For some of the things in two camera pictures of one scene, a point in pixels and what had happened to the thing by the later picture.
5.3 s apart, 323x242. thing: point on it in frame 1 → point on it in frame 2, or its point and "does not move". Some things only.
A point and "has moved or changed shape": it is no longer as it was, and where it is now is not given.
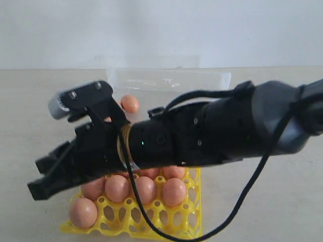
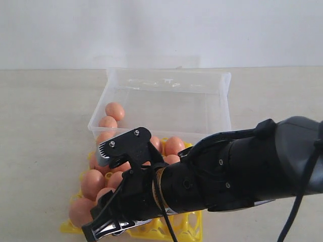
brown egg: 129,104 → 103,191
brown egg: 108,119 has moved or changed shape
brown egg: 83,213 does not move
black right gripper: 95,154 → 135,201
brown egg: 94,189 does not move
